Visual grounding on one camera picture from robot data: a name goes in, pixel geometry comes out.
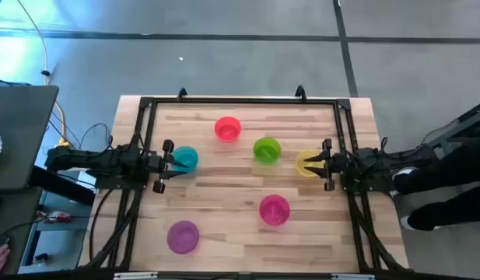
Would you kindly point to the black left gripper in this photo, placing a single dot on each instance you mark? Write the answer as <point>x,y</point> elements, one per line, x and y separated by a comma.
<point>158,163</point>

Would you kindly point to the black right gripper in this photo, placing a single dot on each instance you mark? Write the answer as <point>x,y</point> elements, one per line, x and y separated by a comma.
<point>337,163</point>

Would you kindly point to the teal plastic bowl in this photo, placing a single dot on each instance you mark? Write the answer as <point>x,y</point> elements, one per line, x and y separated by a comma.
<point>190,155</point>

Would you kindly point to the yellow plastic bowl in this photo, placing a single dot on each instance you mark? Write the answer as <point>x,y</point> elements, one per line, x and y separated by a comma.
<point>302,168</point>

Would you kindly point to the green plastic bowl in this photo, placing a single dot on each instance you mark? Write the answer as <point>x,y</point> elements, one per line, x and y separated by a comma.
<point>267,150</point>

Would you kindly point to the pink plastic bowl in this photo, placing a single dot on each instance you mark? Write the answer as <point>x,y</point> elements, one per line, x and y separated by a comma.
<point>274,210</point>

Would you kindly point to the red plastic bowl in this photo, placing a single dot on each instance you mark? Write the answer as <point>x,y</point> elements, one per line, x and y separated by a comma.
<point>228,128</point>

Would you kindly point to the purple plastic bowl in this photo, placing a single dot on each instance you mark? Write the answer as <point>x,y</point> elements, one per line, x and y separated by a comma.
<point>183,237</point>

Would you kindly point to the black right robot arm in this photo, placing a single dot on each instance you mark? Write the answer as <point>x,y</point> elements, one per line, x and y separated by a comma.
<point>379,159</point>

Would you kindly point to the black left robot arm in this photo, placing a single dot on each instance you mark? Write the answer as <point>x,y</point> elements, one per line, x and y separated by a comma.
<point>92,159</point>

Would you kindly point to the person's white shoe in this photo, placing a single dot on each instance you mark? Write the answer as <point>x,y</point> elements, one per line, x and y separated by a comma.
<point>405,221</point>
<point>405,171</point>

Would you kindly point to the yellow power plug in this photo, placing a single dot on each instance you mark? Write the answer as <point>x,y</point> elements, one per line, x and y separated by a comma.
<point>64,144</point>

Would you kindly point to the white strip label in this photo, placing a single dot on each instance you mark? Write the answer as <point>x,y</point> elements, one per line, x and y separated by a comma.
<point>352,276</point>
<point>134,275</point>

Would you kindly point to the black desk beam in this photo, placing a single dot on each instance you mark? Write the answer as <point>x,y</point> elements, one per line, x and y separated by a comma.
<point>57,184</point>

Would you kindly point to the small red object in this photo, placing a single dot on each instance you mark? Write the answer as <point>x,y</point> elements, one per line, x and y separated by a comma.
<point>60,217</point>

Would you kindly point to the person's leg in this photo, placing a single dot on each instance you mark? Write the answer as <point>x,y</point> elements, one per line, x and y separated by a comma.
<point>449,212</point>
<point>449,167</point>

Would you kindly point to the grey low shelf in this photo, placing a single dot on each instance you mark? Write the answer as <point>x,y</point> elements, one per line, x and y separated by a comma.
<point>57,241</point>

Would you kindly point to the black metal stand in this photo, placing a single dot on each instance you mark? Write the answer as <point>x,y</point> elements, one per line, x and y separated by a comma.
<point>469,118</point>

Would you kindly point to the grey desk top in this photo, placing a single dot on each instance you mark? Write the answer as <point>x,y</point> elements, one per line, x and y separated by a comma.
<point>22,132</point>

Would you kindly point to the small black object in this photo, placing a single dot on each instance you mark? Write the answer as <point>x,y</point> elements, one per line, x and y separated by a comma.
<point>41,257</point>

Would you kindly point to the dark grey side table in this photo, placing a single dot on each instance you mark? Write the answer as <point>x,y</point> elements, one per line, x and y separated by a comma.
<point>14,210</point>

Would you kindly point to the black frame clamp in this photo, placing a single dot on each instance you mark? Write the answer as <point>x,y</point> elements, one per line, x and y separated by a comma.
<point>300,92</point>
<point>182,93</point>

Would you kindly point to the black metal table frame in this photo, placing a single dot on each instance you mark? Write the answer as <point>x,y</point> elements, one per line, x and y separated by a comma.
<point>243,101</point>

